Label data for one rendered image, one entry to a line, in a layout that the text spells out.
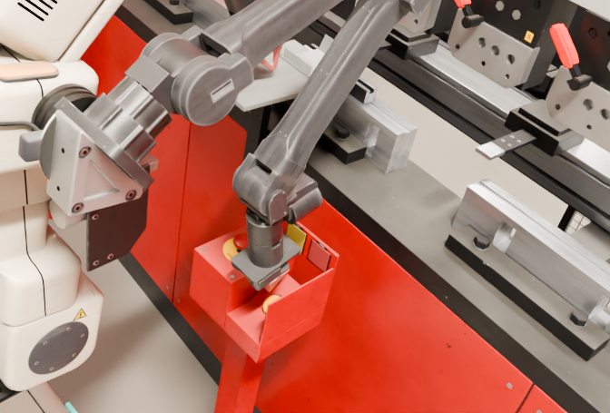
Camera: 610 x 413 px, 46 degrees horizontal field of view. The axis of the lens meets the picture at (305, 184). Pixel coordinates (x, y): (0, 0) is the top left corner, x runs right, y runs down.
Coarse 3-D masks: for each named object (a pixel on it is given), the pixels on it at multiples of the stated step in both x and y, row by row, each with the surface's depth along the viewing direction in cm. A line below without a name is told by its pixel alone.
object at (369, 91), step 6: (312, 48) 153; (318, 48) 152; (360, 78) 144; (360, 84) 142; (366, 84) 143; (354, 90) 143; (360, 90) 142; (366, 90) 141; (372, 90) 142; (354, 96) 144; (360, 96) 142; (366, 96) 141; (372, 96) 143; (360, 102) 143; (366, 102) 143
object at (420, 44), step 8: (392, 32) 159; (400, 32) 158; (408, 32) 159; (424, 32) 160; (384, 40) 160; (392, 40) 159; (400, 40) 157; (408, 40) 157; (416, 40) 159; (424, 40) 159; (432, 40) 161; (384, 48) 158; (392, 48) 159; (400, 48) 158; (408, 48) 156; (416, 48) 158; (424, 48) 160; (432, 48) 162; (400, 56) 158; (408, 56) 158; (416, 56) 160
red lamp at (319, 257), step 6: (312, 246) 128; (318, 246) 127; (312, 252) 129; (318, 252) 128; (324, 252) 126; (312, 258) 129; (318, 258) 128; (324, 258) 127; (318, 264) 129; (324, 264) 127; (324, 270) 128
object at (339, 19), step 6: (348, 0) 138; (354, 0) 137; (336, 6) 141; (342, 6) 140; (348, 6) 139; (354, 6) 137; (330, 12) 144; (336, 12) 142; (342, 12) 140; (348, 12) 139; (330, 18) 145; (336, 18) 144; (342, 18) 141; (342, 24) 143
